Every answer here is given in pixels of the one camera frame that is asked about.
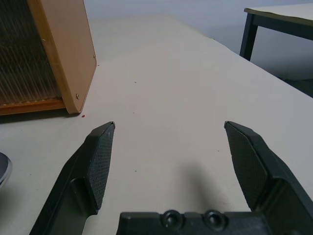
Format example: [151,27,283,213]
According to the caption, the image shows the ribbed clear sliding door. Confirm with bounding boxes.
[0,0,62,105]

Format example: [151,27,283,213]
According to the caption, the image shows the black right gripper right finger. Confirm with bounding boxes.
[224,120,313,235]

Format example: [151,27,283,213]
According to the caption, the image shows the beige side table dark frame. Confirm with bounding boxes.
[239,1,313,62]

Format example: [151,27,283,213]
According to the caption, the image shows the silver metal bowl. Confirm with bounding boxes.
[0,151,13,189]

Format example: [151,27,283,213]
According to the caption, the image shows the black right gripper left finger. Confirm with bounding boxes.
[29,121,116,235]

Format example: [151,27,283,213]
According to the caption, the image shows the wooden cabinet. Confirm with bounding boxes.
[0,0,98,116]

